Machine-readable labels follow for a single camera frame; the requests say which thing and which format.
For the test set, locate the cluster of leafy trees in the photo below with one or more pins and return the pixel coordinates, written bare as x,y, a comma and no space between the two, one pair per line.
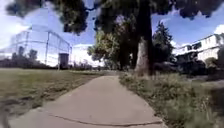
106,50

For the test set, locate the large tree with pale trunk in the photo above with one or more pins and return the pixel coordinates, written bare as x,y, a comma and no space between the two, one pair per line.
143,56

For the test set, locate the grey concrete sidewalk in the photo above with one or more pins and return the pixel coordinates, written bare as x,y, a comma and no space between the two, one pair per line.
100,100

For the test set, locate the small dark shed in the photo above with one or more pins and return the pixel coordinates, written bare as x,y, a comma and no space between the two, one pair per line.
63,60

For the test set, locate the dark conifer tree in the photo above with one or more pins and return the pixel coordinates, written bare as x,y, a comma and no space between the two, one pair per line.
162,43

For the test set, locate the grass verge strip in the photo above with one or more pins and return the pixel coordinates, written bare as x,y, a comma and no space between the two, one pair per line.
166,96

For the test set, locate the wide grass field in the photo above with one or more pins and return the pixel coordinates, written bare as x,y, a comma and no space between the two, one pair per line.
30,83

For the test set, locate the white multi-storey building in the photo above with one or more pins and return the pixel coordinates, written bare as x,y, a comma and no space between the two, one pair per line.
208,46

